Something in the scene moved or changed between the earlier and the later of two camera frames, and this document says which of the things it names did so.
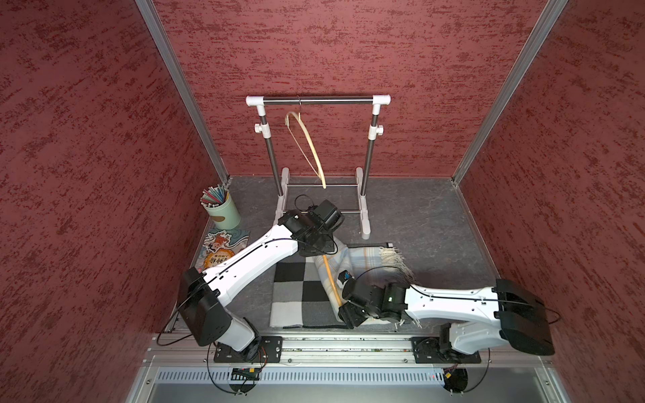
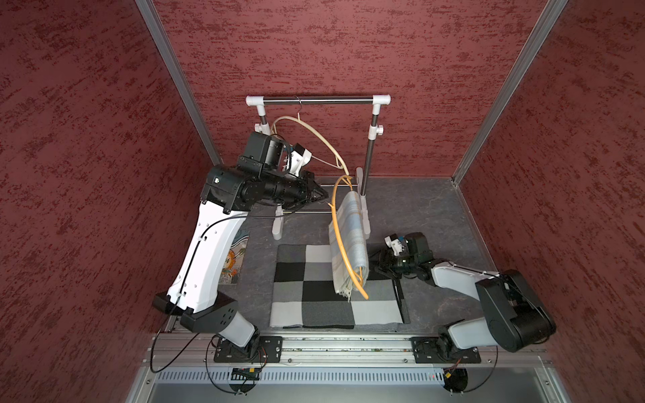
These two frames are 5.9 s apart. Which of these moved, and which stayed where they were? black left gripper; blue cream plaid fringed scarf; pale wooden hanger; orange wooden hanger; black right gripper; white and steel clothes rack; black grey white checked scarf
Moved: pale wooden hanger; orange wooden hanger; black left gripper; blue cream plaid fringed scarf; black right gripper
Stayed: white and steel clothes rack; black grey white checked scarf
